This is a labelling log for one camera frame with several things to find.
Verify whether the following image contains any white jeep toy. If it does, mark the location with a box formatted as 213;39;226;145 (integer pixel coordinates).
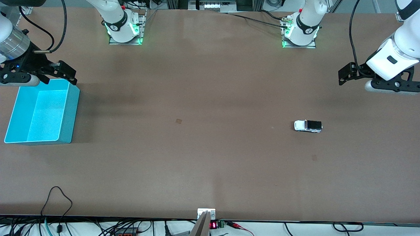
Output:
294;120;323;133

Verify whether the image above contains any turquoise plastic bin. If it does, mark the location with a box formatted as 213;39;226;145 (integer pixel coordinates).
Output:
4;79;80;145

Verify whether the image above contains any lit control box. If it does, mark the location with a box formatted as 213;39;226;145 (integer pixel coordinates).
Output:
189;0;237;12

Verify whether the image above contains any red alligator clip lead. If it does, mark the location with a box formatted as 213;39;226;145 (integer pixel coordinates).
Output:
229;221;255;236

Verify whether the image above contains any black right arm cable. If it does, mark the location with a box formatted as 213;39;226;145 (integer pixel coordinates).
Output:
18;0;68;54

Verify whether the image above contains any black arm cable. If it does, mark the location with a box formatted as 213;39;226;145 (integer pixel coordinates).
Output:
349;0;373;78
18;0;68;54

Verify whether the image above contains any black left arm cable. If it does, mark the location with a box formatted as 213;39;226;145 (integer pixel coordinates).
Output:
349;0;373;78

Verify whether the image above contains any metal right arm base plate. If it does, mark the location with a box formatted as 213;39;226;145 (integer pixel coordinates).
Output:
109;10;147;45

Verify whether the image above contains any short black base cable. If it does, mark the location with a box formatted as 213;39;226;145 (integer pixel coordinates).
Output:
259;10;286;21

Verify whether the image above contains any long black base cable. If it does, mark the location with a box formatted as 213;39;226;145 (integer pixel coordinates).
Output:
219;12;289;29

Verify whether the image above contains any thin black looped cable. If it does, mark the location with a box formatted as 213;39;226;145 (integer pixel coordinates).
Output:
41;186;73;236

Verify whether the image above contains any black coiled cable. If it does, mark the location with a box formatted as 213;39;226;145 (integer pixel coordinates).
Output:
332;222;364;232

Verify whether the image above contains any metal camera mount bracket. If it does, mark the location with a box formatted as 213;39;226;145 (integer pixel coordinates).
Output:
190;208;216;236

